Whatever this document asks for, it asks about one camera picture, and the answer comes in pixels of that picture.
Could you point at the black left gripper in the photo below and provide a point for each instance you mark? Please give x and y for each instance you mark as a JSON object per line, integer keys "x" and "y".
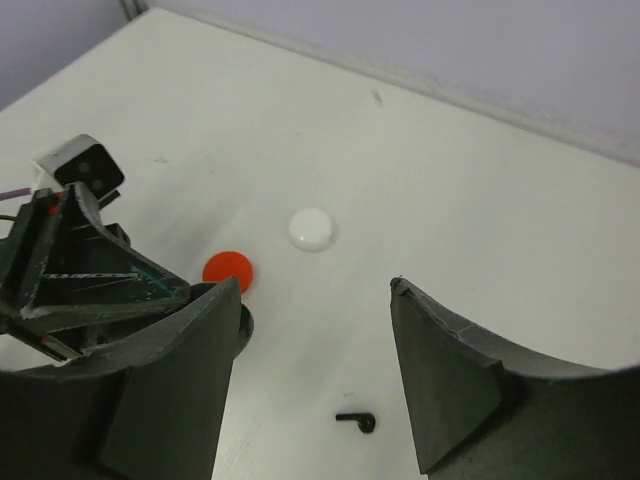
{"x": 62, "y": 270}

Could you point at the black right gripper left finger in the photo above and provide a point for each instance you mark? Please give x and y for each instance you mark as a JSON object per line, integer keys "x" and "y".
{"x": 147, "y": 407}

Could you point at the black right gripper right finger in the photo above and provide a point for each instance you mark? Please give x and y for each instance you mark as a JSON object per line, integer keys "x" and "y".
{"x": 483, "y": 407}

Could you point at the black earbud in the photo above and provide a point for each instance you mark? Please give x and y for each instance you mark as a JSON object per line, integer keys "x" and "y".
{"x": 366, "y": 421}

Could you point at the orange earbud charging case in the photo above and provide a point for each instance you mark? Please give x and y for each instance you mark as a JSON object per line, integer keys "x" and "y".
{"x": 228, "y": 264}

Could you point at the white earbud charging case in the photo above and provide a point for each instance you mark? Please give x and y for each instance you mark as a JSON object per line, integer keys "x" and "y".
{"x": 310, "y": 229}

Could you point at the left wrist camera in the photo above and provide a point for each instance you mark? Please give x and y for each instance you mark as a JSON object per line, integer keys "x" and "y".
{"x": 80, "y": 159}

